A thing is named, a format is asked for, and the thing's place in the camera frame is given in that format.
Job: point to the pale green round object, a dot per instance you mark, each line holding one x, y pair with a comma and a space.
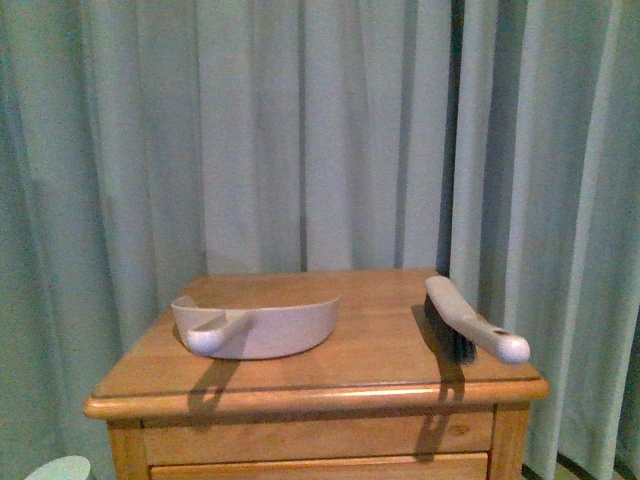
73, 467

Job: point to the beige hand brush black bristles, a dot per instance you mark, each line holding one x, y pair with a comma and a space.
460, 330

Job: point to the wooden nightstand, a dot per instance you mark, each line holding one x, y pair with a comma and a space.
377, 400

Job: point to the beige plastic dustpan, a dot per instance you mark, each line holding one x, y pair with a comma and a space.
253, 333

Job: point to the light green curtain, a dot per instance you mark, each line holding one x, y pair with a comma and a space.
146, 142

